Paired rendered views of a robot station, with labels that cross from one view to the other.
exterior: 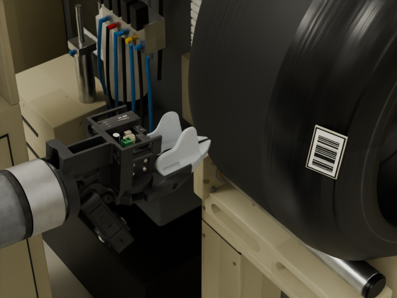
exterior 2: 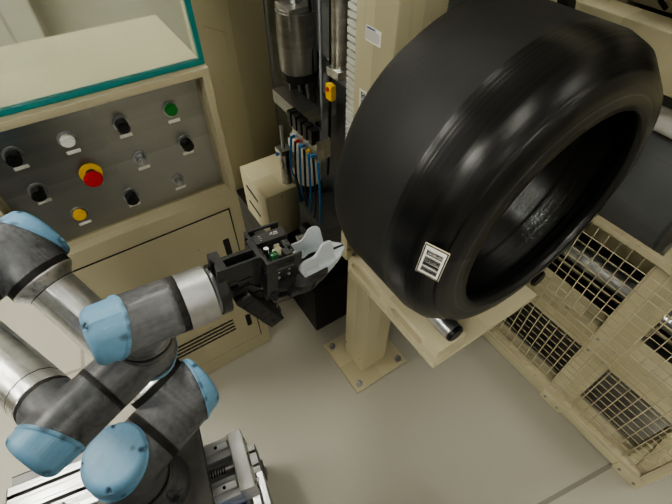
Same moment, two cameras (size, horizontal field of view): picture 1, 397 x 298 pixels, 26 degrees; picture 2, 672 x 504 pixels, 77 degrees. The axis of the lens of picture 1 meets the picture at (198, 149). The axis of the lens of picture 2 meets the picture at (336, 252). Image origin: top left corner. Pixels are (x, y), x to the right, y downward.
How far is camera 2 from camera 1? 0.38 m
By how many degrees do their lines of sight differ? 9
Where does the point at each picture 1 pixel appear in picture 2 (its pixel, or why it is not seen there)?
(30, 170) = (191, 279)
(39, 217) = (197, 318)
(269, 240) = (386, 292)
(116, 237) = (268, 318)
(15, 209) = (174, 313)
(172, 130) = (315, 239)
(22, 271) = not seen: hidden behind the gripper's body
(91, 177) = (244, 281)
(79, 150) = (234, 261)
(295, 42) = (414, 175)
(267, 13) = (394, 150)
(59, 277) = not seen: hidden behind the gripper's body
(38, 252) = not seen: hidden behind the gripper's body
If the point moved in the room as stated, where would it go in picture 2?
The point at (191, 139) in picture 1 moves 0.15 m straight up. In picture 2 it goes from (327, 249) to (325, 165)
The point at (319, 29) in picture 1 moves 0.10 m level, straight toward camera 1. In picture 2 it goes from (435, 167) to (428, 216)
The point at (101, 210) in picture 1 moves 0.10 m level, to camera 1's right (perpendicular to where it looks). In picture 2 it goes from (254, 304) to (325, 308)
